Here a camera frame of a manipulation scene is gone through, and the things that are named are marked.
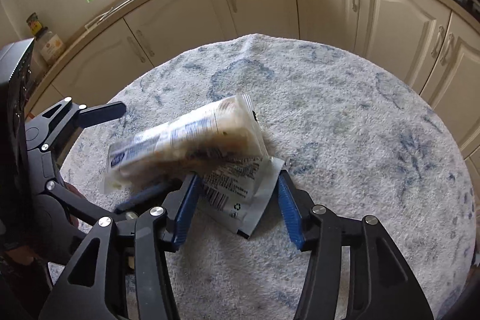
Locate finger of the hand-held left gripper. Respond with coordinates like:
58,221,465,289
26,97,127,153
35,179,184,231

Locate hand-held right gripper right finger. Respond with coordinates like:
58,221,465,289
277,169,436,320

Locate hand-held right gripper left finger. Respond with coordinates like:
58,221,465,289
37,173,202,320

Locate silver foil wrapper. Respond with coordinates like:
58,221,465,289
197,155,287,240

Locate clear packet blue label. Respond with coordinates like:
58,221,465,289
103,94,267,195

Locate person's left hand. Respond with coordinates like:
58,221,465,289
64,182,83,229

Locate sauce bottle yellow label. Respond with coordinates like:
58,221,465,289
25,13,44,39

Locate cream base cabinets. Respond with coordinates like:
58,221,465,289
22,0,480,159

